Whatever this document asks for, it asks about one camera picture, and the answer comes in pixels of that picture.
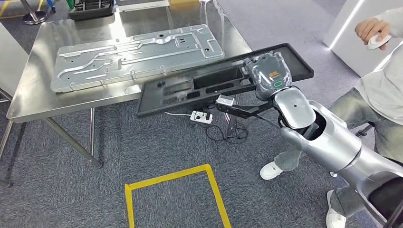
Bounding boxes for white pillar with light strip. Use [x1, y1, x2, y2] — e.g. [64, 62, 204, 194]
[323, 0, 403, 78]

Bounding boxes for white power cable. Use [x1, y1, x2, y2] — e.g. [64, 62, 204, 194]
[163, 111, 192, 118]

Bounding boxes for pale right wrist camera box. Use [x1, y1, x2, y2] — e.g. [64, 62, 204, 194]
[216, 95, 236, 107]

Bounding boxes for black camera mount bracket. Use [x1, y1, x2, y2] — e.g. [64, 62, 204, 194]
[215, 99, 275, 120]

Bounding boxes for chrome stanchion post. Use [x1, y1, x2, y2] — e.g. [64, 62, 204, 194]
[19, 0, 49, 26]

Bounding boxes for black crate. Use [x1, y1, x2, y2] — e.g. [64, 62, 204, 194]
[68, 0, 115, 22]

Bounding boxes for black floor cable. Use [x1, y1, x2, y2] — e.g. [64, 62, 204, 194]
[200, 121, 250, 145]

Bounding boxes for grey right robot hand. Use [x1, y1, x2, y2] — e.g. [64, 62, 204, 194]
[243, 51, 293, 101]

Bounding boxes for person's right hand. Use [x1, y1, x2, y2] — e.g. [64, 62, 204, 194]
[355, 17, 392, 45]

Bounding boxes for steel workbench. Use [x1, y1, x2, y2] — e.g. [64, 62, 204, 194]
[0, 4, 253, 190]

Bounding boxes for white handheld controller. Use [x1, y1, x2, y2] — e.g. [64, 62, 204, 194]
[367, 34, 392, 51]

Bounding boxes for person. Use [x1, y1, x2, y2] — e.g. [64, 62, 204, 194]
[259, 6, 403, 228]

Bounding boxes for stamped sheet metal panel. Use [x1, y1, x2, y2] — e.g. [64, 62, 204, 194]
[50, 24, 225, 94]

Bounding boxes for yellow floor tape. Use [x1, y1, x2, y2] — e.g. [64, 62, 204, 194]
[124, 163, 233, 228]

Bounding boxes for long black plastic part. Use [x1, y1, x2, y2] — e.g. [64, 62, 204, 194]
[136, 42, 315, 119]

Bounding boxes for white power strip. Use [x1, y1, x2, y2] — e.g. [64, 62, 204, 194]
[189, 110, 214, 124]

